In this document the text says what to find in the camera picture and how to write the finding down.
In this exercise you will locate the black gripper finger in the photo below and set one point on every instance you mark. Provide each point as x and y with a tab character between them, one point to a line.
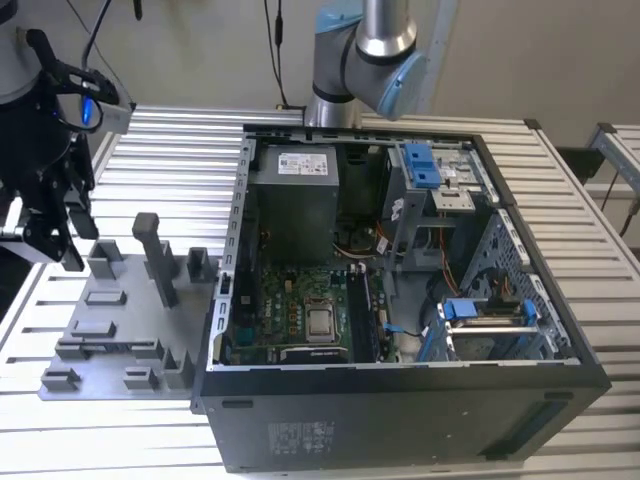
45	240
82	220

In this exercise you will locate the black RAM stick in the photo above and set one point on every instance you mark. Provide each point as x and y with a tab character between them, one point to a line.
107	345

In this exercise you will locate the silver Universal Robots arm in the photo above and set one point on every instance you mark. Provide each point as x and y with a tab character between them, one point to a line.
380	35

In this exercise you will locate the grey parts rack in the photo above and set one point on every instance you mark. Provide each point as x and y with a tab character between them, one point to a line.
130	310

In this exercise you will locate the black hanging tool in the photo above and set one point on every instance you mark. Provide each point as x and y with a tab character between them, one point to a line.
137	10

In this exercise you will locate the grey power supply unit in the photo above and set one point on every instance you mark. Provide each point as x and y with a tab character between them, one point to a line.
295	220

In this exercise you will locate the green motherboard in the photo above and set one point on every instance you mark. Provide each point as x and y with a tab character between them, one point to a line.
280	300

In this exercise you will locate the silver CPU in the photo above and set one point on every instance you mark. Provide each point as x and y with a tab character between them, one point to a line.
320	324

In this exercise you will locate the black graphics card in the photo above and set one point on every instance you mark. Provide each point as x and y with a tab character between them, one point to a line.
315	355

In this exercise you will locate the black open PC case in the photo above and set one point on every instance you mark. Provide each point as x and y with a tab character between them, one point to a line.
350	425

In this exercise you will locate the blue drive latch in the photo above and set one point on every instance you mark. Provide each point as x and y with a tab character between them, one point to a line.
422	165

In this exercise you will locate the silver drive cage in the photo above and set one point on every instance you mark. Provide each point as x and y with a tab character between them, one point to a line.
450	200

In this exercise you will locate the hard disk in blue carrier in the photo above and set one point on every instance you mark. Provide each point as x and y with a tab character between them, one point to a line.
462	307

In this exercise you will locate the black box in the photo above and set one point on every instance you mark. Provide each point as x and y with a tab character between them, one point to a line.
580	162

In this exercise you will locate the grey metal side table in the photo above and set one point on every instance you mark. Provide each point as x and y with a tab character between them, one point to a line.
620	145

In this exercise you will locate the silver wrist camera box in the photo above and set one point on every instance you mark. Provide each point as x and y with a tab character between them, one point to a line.
117	117

